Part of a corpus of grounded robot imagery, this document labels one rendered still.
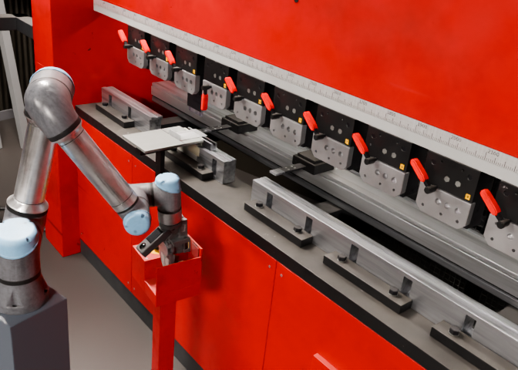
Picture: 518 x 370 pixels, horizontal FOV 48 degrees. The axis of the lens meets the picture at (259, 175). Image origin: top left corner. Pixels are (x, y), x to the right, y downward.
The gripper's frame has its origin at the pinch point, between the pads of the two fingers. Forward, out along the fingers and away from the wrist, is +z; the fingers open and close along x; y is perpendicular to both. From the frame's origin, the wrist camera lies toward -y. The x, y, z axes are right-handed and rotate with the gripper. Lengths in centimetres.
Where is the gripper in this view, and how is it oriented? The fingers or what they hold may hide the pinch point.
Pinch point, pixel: (166, 274)
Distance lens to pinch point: 194.7
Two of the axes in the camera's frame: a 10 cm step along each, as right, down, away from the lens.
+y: 8.4, -2.3, 4.9
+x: -5.4, -3.9, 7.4
